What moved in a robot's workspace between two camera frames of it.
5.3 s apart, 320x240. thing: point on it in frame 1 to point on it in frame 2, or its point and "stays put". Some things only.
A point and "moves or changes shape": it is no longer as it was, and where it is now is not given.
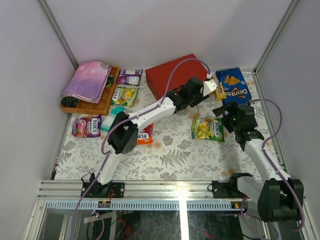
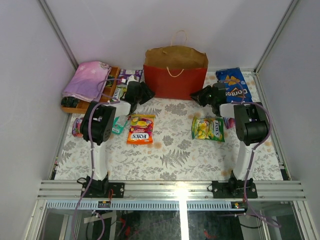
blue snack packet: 235,85 stays put
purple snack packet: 128,76 stays put
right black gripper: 219,111 to 198,96
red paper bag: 157,76 moves or changes shape
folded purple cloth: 87,81 stays put
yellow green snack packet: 209,128 stays put
